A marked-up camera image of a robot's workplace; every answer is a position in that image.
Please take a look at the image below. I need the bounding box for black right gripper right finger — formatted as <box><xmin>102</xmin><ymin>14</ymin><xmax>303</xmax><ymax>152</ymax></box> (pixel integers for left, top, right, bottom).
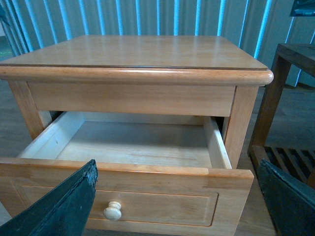
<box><xmin>256</xmin><ymin>159</ymin><xmax>315</xmax><ymax>236</ymax></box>

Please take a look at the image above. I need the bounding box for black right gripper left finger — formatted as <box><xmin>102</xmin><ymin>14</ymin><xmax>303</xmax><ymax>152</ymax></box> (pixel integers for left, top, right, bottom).
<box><xmin>0</xmin><ymin>159</ymin><xmax>98</xmax><ymax>236</ymax></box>

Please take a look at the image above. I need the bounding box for wooden drawer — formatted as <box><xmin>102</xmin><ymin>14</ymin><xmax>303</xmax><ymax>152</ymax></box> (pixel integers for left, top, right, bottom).
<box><xmin>0</xmin><ymin>112</ymin><xmax>253</xmax><ymax>236</ymax></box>

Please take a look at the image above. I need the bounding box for dark wooden side table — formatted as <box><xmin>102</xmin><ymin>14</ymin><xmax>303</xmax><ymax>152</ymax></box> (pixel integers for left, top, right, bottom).
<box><xmin>248</xmin><ymin>43</ymin><xmax>315</xmax><ymax>189</ymax></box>

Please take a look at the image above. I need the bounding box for light wooden nightstand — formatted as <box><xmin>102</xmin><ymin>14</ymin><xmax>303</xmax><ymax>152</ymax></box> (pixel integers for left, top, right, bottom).
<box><xmin>0</xmin><ymin>35</ymin><xmax>273</xmax><ymax>168</ymax></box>

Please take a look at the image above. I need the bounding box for dark object on side table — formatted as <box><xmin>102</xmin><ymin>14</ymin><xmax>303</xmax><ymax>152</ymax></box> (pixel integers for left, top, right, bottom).
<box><xmin>290</xmin><ymin>0</ymin><xmax>315</xmax><ymax>17</ymax></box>

